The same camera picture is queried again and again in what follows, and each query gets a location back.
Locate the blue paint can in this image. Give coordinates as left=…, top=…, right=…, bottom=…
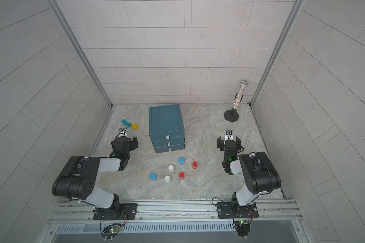
left=178, top=158, right=185, bottom=165
left=150, top=173, right=157, bottom=181

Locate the teal three-drawer cabinet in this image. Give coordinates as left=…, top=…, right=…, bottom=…
left=149, top=104, right=185, bottom=153

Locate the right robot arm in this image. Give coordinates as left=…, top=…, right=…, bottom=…
left=217, top=134, right=281, bottom=212

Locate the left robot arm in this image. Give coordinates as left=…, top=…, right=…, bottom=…
left=52, top=135, right=139, bottom=217

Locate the white paint can near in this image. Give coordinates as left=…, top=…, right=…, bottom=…
left=164, top=176, right=171, bottom=183

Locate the yellow plastic block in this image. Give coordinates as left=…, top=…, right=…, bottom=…
left=131, top=124, right=139, bottom=130

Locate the teal plastic block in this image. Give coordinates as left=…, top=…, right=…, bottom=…
left=121, top=119, right=132, bottom=127

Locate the right circuit board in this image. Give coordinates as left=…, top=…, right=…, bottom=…
left=233, top=220, right=251, bottom=238

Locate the circuit board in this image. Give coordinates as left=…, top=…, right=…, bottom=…
left=233, top=220, right=251, bottom=238
left=101, top=223, right=122, bottom=241

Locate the left circuit board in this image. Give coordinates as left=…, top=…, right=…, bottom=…
left=101, top=223, right=122, bottom=241

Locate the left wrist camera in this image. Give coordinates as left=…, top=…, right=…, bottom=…
left=117, top=127, right=127, bottom=137

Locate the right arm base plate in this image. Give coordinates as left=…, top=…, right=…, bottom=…
left=216, top=201, right=259, bottom=219

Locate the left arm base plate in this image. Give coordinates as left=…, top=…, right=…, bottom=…
left=93, top=203, right=138, bottom=221

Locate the aluminium mounting rail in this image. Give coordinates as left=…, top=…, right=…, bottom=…
left=48, top=198, right=302, bottom=224

